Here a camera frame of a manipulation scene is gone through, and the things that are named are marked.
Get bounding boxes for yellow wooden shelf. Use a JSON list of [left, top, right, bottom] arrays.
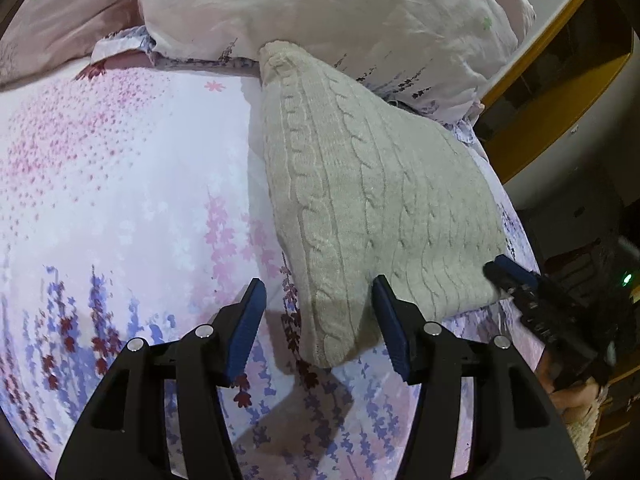
[[475, 0, 633, 186]]

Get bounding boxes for person's right hand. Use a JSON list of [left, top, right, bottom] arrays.
[[542, 355, 603, 423]]

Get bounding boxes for cream cable-knit cushion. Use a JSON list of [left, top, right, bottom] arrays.
[[256, 40, 513, 368]]

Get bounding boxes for small floral pink pillow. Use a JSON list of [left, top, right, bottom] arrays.
[[0, 0, 151, 92]]

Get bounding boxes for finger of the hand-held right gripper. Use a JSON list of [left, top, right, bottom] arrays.
[[482, 254, 543, 308]]

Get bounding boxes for floral pink bed sheet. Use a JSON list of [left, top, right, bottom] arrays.
[[0, 52, 551, 480]]

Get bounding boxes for large floral pink pillow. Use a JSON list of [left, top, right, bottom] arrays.
[[135, 0, 537, 133]]

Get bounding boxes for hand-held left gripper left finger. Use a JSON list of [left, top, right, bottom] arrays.
[[55, 278, 267, 480]]

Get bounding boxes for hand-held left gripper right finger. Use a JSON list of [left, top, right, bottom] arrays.
[[372, 275, 586, 480]]

